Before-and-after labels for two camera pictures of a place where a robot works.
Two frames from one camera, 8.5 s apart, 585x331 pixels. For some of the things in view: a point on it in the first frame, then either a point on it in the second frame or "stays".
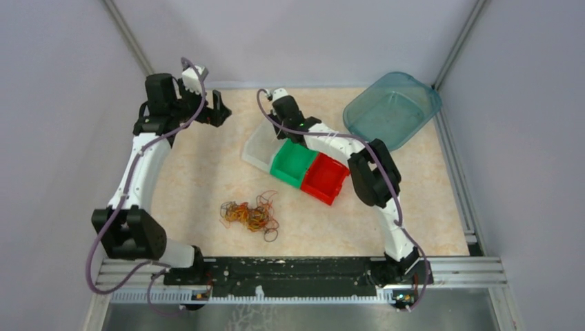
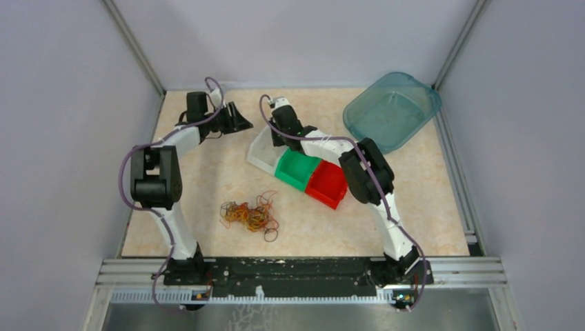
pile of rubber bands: x=259 y=218 stays
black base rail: x=299 y=276 stays
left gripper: x=216 y=116 -> x=236 y=122
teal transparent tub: x=394 y=108 stays
